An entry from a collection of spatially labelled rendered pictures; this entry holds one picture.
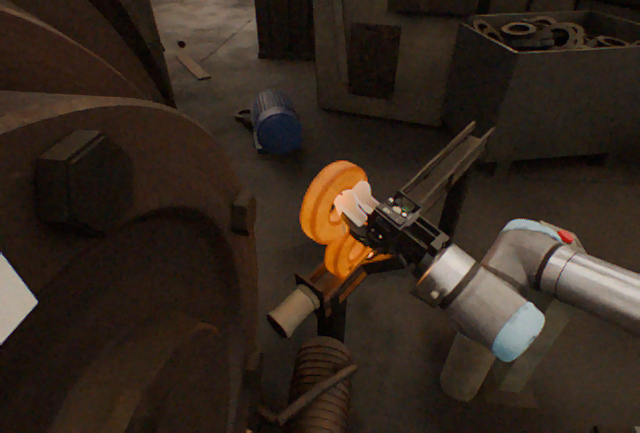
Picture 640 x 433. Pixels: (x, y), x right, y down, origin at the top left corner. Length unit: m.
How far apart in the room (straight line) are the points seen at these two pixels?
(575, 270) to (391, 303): 1.02
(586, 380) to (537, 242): 1.02
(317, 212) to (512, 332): 0.33
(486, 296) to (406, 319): 1.02
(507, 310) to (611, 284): 0.17
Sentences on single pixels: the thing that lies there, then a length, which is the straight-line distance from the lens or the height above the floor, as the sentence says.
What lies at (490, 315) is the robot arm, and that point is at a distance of 0.59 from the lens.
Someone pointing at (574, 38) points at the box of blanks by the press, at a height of 0.72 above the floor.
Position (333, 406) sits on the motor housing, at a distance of 0.83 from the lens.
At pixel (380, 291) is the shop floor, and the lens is 1.66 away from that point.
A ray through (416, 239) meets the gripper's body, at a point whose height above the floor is 0.88.
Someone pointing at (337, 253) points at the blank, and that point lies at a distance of 0.75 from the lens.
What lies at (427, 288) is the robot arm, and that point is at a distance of 0.60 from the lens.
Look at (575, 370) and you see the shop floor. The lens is 1.71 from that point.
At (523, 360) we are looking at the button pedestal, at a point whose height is 0.20.
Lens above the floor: 1.28
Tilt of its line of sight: 38 degrees down
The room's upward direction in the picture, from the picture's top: straight up
